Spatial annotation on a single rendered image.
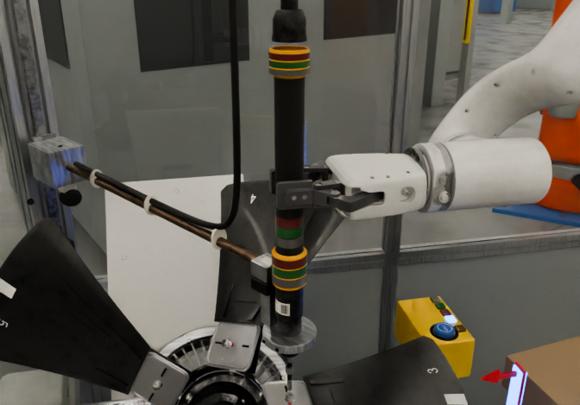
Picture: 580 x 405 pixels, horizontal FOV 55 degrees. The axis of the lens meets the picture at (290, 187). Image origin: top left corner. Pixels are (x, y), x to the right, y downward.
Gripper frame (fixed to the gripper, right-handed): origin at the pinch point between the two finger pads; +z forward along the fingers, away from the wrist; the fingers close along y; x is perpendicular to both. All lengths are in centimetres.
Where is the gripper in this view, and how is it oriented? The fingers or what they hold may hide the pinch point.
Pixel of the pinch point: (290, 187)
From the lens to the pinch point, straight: 65.0
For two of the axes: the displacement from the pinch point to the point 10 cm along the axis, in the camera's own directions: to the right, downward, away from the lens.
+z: -9.8, 0.7, -1.9
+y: -2.0, -3.6, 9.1
